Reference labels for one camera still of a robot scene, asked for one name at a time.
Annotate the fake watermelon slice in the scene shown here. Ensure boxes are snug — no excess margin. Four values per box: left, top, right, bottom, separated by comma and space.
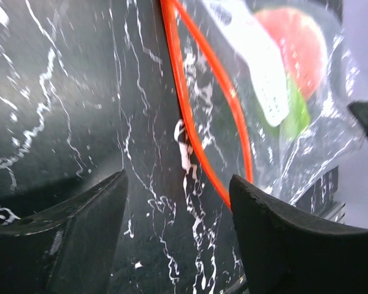
255, 6, 328, 100

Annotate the green fake leaf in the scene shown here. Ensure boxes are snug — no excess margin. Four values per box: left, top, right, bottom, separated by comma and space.
279, 76, 311, 141

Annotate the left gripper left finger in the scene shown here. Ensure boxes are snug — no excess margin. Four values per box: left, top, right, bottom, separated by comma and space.
0, 171, 128, 293

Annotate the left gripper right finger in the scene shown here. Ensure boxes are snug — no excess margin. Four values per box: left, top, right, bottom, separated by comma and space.
229, 175, 368, 293

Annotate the clear zip top bag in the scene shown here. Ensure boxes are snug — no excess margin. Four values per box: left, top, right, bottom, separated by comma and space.
161, 1, 364, 204

